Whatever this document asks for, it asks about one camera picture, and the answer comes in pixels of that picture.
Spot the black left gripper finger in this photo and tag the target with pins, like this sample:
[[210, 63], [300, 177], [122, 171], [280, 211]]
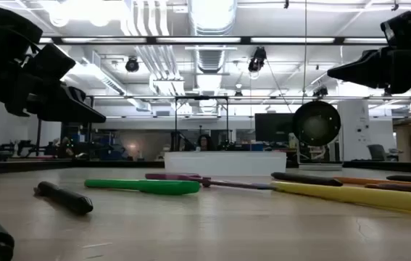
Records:
[[78, 92], [67, 110]]

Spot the short black marker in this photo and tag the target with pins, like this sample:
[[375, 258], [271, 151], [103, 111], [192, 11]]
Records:
[[64, 197]]

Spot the orange pencil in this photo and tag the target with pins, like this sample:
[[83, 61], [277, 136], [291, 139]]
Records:
[[364, 180]]

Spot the brown pen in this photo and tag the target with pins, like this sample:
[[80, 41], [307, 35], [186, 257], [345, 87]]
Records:
[[401, 187]]

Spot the green highlighter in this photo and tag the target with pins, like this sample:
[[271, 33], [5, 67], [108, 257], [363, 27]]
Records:
[[161, 187]]

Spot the black pen white print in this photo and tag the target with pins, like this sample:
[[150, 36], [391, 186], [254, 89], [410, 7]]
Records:
[[306, 179]]

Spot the yellow marker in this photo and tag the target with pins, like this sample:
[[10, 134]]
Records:
[[353, 195]]

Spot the purple pen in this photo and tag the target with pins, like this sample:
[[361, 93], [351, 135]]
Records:
[[176, 177]]

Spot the clear plastic supply box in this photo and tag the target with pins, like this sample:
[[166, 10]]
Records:
[[227, 163]]

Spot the black ceiling spotlight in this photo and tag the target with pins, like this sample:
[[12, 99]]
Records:
[[257, 61], [320, 92], [132, 65]]

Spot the grey office chair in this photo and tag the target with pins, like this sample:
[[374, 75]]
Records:
[[376, 151]]

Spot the black monitor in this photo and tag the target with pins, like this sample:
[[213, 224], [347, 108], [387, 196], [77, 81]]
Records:
[[272, 127]]

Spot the person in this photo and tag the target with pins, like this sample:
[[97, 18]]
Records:
[[205, 142]]

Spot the blue crate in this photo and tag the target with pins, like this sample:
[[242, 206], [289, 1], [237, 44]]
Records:
[[252, 146]]

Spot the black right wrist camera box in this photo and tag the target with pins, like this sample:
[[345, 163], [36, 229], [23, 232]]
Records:
[[402, 30]]

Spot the black table edge rail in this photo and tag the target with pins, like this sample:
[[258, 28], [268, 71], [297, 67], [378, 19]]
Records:
[[27, 167]]

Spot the black overhead frame beam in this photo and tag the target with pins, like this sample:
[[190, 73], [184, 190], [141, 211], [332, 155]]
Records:
[[151, 40]]

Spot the silver ceiling air duct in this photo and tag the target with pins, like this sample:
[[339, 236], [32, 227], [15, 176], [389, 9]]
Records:
[[212, 14]]

